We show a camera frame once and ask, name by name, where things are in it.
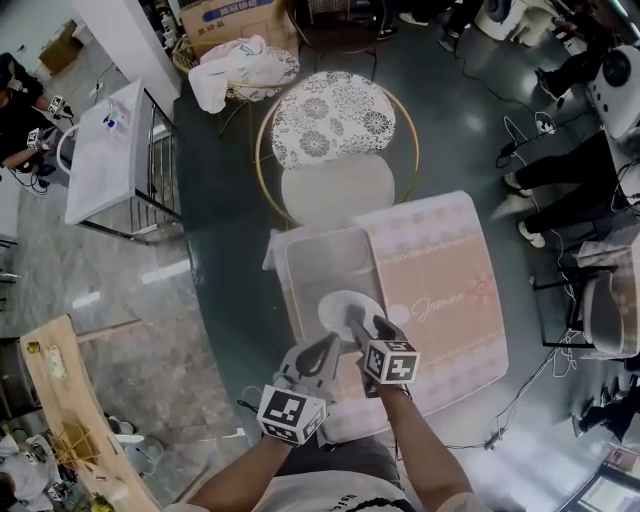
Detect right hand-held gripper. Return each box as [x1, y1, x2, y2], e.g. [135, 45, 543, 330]
[343, 304, 421, 399]

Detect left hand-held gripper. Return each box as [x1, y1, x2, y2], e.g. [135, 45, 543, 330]
[256, 332, 345, 447]

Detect white round plate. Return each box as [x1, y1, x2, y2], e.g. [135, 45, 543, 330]
[317, 289, 387, 345]

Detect person's right forearm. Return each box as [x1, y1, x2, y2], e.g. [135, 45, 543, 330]
[376, 382, 482, 512]

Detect person's left forearm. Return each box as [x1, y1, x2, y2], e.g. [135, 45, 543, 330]
[187, 437, 303, 512]

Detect pink patterned table mat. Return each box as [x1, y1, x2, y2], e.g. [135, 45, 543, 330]
[319, 189, 511, 447]

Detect white rectangular tray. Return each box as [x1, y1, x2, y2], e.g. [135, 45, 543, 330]
[283, 225, 389, 361]

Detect person's grey shorts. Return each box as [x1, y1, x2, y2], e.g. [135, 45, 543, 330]
[274, 432, 402, 482]

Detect person's white shirt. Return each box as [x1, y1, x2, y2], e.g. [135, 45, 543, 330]
[174, 473, 476, 512]

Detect floral chair back cushion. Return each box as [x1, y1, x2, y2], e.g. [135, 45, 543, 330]
[269, 70, 399, 170]

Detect grey upholstered chair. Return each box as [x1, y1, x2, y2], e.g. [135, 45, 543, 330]
[574, 239, 640, 359]

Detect wooden workbench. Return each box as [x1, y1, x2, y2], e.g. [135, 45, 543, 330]
[18, 313, 161, 512]

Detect white pink cloth bag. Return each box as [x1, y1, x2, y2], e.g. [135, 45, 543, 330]
[187, 33, 301, 114]

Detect dark wooden chair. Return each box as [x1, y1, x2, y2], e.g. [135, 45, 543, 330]
[288, 0, 401, 81]

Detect white side table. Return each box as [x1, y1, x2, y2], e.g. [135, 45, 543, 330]
[63, 77, 182, 245]

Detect gold rattan chair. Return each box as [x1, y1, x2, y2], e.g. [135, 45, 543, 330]
[171, 37, 301, 137]

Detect white round appliance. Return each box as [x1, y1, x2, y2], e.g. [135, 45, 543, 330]
[472, 0, 531, 42]

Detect cardboard box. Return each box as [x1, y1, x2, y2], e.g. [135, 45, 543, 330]
[178, 0, 299, 50]

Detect white robot machine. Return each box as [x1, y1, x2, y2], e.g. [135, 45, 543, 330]
[585, 43, 640, 141]

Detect white cable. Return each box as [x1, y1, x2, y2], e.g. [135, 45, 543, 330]
[449, 344, 576, 451]

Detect gold frame chair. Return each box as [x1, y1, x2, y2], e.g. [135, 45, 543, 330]
[254, 85, 420, 227]

